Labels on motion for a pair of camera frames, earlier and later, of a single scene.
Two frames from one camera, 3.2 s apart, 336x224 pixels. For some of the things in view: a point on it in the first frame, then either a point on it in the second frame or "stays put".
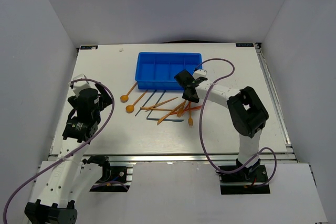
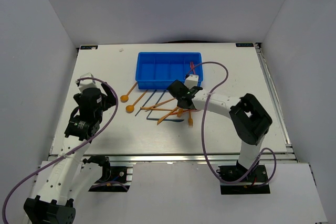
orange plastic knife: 171,112 stays put
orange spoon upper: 124,98 stays put
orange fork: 190,120 stays put
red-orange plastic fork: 183,112 → 192,66
